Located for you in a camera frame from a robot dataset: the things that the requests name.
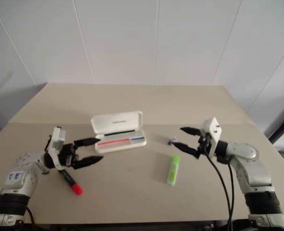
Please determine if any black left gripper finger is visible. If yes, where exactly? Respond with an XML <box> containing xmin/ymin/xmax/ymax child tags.
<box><xmin>73</xmin><ymin>137</ymin><xmax>102</xmax><ymax>148</ymax></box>
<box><xmin>72</xmin><ymin>155</ymin><xmax>104</xmax><ymax>170</ymax></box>

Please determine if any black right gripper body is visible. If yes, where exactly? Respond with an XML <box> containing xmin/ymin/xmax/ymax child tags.
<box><xmin>196</xmin><ymin>133</ymin><xmax>213</xmax><ymax>159</ymax></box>

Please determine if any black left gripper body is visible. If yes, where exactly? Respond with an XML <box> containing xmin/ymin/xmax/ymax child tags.
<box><xmin>58</xmin><ymin>142</ymin><xmax>79</xmax><ymax>168</ymax></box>

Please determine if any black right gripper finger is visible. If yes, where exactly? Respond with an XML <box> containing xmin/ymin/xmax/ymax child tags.
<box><xmin>172</xmin><ymin>141</ymin><xmax>201</xmax><ymax>159</ymax></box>
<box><xmin>179</xmin><ymin>127</ymin><xmax>203</xmax><ymax>137</ymax></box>

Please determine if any white open pencil case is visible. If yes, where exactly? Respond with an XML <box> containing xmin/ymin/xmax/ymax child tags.
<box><xmin>90</xmin><ymin>110</ymin><xmax>148</xmax><ymax>154</ymax></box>

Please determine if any green glue stick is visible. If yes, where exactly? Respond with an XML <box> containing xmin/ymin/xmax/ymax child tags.
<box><xmin>166</xmin><ymin>154</ymin><xmax>181</xmax><ymax>186</ymax></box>

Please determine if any black marker with red cap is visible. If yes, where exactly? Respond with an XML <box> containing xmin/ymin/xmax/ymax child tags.
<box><xmin>58</xmin><ymin>168</ymin><xmax>83</xmax><ymax>195</ymax></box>

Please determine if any white label with blue writing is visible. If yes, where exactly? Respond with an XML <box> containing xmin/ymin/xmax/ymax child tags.
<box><xmin>6</xmin><ymin>171</ymin><xmax>25</xmax><ymax>186</ymax></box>

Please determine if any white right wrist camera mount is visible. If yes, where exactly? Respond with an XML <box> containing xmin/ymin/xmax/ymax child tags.
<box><xmin>199</xmin><ymin>116</ymin><xmax>223</xmax><ymax>158</ymax></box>

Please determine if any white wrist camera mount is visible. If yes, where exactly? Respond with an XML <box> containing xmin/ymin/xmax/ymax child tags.
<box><xmin>46</xmin><ymin>127</ymin><xmax>67</xmax><ymax>169</ymax></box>
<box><xmin>199</xmin><ymin>116</ymin><xmax>223</xmax><ymax>158</ymax></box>

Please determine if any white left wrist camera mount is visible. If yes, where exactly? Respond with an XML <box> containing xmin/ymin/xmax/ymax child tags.
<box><xmin>46</xmin><ymin>127</ymin><xmax>67</xmax><ymax>169</ymax></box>

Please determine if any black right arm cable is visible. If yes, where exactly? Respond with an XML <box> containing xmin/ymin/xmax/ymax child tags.
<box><xmin>227</xmin><ymin>161</ymin><xmax>236</xmax><ymax>231</ymax></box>
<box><xmin>204</xmin><ymin>145</ymin><xmax>232</xmax><ymax>231</ymax></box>

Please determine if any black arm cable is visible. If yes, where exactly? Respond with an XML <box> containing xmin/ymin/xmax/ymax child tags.
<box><xmin>204</xmin><ymin>145</ymin><xmax>232</xmax><ymax>231</ymax></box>
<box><xmin>227</xmin><ymin>161</ymin><xmax>236</xmax><ymax>231</ymax></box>
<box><xmin>25</xmin><ymin>206</ymin><xmax>36</xmax><ymax>226</ymax></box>

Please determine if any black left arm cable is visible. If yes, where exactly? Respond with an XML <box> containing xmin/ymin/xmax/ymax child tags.
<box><xmin>25</xmin><ymin>206</ymin><xmax>36</xmax><ymax>226</ymax></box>

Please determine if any black metal frame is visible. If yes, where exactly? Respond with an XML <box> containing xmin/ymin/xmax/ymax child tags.
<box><xmin>268</xmin><ymin>121</ymin><xmax>284</xmax><ymax>145</ymax></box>

